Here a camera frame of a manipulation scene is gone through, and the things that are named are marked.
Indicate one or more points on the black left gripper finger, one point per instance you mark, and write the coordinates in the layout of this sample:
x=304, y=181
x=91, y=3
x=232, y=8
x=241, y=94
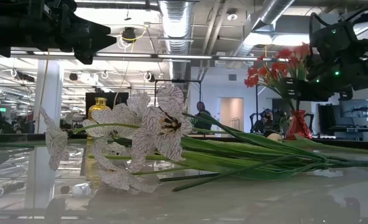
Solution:
x=84, y=28
x=86, y=51

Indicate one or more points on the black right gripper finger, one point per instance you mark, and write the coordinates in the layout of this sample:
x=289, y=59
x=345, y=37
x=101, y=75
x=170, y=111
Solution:
x=308, y=90

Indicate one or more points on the red artificial flower bunch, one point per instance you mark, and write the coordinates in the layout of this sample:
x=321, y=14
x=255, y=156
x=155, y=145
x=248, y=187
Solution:
x=278, y=67

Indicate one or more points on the cream artificial tulip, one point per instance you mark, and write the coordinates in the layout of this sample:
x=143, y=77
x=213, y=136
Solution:
x=274, y=137

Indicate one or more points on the white artificial flower bunch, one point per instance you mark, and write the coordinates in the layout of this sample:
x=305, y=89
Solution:
x=165, y=124

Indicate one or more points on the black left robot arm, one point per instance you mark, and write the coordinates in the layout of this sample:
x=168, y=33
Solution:
x=0, y=34

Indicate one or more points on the red glass vase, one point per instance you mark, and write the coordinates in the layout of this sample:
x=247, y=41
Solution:
x=297, y=127

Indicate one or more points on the yellow glass vase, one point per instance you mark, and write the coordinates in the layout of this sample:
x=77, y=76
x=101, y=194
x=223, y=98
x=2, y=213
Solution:
x=98, y=107

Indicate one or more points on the dark desk screen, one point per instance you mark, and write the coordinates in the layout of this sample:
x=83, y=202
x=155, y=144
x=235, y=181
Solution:
x=325, y=117

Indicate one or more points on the grey desk monitor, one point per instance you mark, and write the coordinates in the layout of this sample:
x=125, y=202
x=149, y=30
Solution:
x=355, y=108

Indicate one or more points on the person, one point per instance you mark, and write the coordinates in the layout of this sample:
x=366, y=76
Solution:
x=201, y=119
x=266, y=121

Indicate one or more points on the white square pillar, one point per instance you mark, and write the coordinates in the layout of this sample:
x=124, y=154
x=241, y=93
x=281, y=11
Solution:
x=52, y=96

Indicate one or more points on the black monitor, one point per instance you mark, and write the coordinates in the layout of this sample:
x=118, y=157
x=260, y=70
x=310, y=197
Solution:
x=118, y=98

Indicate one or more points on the black ceiling camera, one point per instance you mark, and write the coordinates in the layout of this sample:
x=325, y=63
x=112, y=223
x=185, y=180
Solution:
x=128, y=34

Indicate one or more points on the silver ventilation duct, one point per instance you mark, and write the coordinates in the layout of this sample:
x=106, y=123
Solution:
x=264, y=18
x=176, y=28

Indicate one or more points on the black metal frame stand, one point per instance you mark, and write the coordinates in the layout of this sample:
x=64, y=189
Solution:
x=177, y=81

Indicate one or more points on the black table frame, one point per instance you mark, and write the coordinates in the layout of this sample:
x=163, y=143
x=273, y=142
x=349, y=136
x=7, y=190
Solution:
x=16, y=137

